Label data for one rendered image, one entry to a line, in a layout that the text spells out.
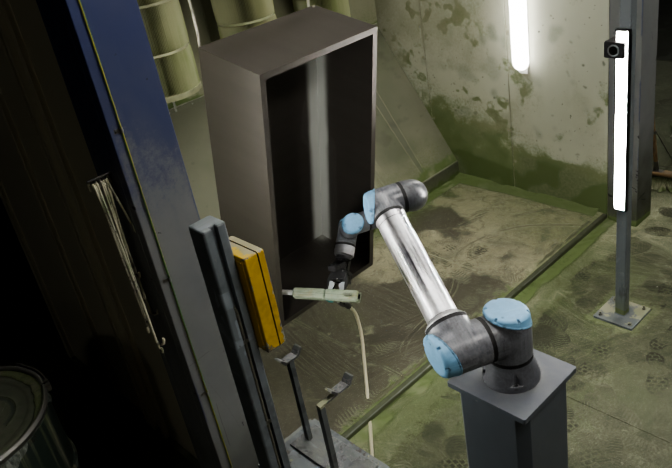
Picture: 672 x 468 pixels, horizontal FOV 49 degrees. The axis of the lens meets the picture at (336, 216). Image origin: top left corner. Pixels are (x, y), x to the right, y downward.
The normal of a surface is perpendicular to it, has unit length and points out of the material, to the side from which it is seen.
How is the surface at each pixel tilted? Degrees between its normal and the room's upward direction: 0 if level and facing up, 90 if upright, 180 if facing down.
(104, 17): 90
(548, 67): 90
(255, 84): 90
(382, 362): 0
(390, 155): 57
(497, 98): 90
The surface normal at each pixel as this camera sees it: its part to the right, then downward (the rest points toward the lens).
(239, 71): -0.70, 0.43
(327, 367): -0.16, -0.87
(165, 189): 0.69, 0.24
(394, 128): 0.48, -0.28
